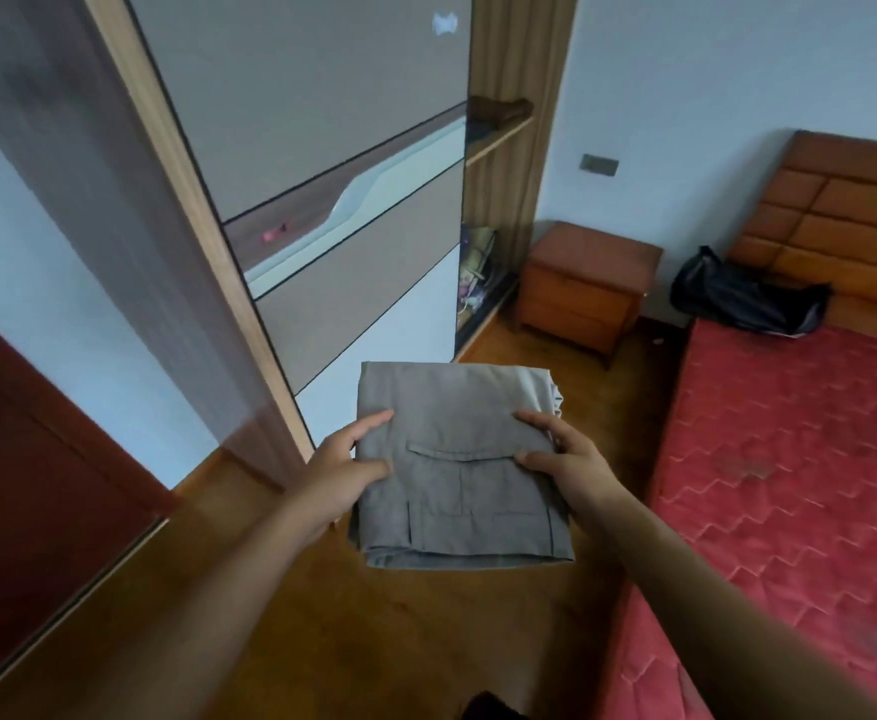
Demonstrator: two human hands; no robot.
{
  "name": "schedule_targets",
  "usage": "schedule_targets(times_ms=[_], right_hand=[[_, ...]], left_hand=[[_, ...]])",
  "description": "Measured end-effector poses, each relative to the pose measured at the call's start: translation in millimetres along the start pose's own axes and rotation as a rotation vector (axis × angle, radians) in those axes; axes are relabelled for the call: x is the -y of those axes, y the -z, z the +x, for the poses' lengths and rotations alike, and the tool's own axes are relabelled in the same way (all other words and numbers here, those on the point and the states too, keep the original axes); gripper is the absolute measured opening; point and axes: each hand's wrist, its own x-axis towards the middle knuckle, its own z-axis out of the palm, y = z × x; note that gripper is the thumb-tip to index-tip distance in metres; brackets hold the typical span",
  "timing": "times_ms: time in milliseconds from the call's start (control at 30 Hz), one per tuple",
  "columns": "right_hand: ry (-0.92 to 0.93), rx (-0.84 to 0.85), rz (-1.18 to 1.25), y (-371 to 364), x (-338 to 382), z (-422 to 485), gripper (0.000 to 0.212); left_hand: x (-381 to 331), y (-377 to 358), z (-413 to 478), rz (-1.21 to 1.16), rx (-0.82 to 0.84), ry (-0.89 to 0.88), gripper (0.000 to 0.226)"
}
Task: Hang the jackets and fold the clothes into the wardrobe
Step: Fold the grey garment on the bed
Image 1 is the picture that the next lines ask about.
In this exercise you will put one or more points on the person's right hand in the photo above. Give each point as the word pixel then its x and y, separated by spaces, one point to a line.
pixel 584 479

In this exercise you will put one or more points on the person's left hand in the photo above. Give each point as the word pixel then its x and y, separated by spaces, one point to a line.
pixel 337 479

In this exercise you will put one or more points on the wooden wardrobe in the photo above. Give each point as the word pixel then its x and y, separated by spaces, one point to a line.
pixel 108 179

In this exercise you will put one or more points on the brown sweater with blue trim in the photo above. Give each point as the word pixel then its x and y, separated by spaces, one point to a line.
pixel 502 110

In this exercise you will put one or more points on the white grey sliding wardrobe door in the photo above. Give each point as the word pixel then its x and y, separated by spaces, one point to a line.
pixel 318 82

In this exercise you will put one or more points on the person's left forearm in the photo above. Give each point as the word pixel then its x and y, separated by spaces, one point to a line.
pixel 206 629

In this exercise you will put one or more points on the person's right forearm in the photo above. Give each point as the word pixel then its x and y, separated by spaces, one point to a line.
pixel 723 629

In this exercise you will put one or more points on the person's dark shorts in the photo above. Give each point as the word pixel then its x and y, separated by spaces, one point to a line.
pixel 494 708

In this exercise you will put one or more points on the pile of clothes in wardrobe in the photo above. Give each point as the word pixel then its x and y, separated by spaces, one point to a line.
pixel 479 251

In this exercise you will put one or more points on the red quilted mattress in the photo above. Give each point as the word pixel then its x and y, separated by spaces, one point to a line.
pixel 783 479

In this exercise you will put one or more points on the wooden nightstand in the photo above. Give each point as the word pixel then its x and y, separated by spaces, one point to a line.
pixel 588 277

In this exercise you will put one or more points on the black bag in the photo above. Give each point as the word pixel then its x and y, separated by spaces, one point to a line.
pixel 746 296

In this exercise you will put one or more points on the reddish brown room door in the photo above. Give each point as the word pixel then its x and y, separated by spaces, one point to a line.
pixel 33 479

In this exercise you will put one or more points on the wooden headboard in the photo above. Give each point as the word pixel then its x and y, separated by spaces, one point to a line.
pixel 843 217

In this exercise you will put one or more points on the white plastic door latch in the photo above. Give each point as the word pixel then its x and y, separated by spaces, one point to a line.
pixel 444 23

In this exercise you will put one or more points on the grey wall switch plate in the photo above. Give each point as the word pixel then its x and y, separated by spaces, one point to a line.
pixel 599 165

